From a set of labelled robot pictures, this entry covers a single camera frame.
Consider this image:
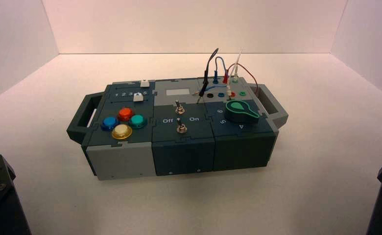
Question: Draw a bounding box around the green pointer knob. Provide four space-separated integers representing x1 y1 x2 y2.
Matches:
224 100 261 124

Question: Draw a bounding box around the teal and grey task box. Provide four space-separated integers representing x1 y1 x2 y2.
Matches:
66 77 289 181

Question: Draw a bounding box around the teal round push button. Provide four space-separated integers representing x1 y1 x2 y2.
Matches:
128 115 148 130

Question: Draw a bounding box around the orange round push button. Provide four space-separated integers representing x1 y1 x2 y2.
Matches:
117 107 135 122

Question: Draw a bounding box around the yellow round push button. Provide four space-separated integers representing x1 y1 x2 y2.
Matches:
111 124 133 141

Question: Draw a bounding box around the blue round push button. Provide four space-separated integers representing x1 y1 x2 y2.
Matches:
100 116 119 132

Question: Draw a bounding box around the black jumper cable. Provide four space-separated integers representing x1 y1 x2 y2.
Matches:
196 47 219 104

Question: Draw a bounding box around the blue jumper cable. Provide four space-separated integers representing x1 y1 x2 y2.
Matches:
206 56 228 92

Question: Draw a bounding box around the red jumper cable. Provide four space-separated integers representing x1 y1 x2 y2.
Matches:
222 63 260 98

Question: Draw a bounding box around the white jumper cable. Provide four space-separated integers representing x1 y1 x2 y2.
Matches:
226 48 244 95

